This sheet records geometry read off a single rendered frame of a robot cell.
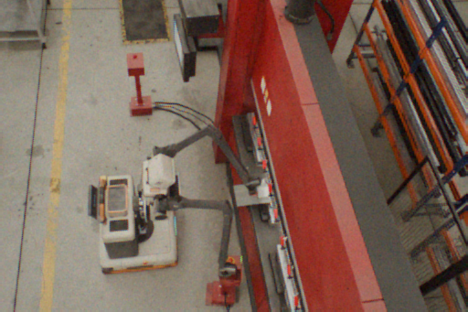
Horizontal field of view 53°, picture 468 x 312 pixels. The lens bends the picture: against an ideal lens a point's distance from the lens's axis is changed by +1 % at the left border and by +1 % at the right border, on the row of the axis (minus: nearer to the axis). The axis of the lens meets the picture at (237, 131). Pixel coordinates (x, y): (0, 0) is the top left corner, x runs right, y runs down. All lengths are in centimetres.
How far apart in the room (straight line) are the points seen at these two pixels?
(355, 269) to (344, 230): 18
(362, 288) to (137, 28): 468
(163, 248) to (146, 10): 331
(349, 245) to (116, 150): 331
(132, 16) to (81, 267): 322
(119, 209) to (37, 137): 184
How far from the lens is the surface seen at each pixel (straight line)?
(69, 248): 470
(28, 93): 570
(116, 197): 381
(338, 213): 232
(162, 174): 333
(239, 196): 370
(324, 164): 243
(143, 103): 524
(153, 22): 624
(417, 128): 482
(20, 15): 608
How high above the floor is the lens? 432
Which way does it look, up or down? 56 degrees down
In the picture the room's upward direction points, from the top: 11 degrees clockwise
